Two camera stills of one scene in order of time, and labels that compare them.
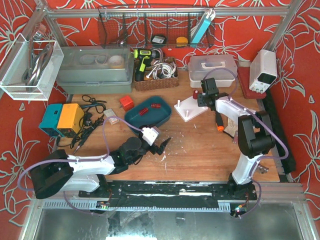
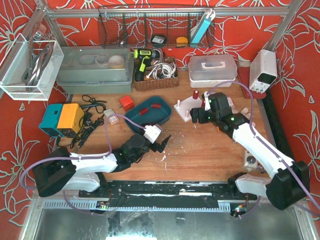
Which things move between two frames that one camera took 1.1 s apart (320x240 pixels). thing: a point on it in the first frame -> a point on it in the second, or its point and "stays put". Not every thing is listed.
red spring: [142, 112] stays put
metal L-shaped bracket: [262, 169] stays put
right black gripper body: [202, 99] -> [196, 115]
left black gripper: [154, 149] stays put
